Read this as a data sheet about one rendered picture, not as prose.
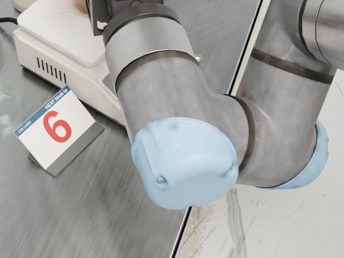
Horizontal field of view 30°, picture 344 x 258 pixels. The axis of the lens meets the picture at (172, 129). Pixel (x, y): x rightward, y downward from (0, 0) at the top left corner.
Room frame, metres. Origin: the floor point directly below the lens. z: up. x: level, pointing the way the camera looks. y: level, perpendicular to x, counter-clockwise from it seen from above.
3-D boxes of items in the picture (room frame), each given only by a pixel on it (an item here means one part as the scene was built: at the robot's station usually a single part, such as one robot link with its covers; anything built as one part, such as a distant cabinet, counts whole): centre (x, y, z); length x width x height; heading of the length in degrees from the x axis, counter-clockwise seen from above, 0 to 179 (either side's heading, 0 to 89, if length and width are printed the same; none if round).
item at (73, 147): (0.42, 0.13, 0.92); 0.09 x 0.06 x 0.04; 148
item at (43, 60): (0.54, 0.10, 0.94); 0.22 x 0.13 x 0.08; 62
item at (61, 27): (0.55, 0.13, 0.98); 0.12 x 0.12 x 0.01; 62
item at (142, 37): (0.36, 0.02, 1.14); 0.08 x 0.05 x 0.08; 111
